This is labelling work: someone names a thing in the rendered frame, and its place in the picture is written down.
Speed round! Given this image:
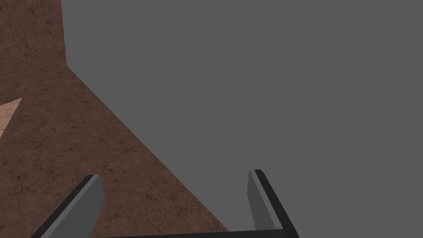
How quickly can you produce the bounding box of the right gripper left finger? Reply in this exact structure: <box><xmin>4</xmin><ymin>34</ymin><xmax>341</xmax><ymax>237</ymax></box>
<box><xmin>31</xmin><ymin>174</ymin><xmax>106</xmax><ymax>238</ymax></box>

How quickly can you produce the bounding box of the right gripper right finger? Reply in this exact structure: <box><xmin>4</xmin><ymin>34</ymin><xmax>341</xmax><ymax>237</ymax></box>
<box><xmin>247</xmin><ymin>169</ymin><xmax>300</xmax><ymax>238</ymax></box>

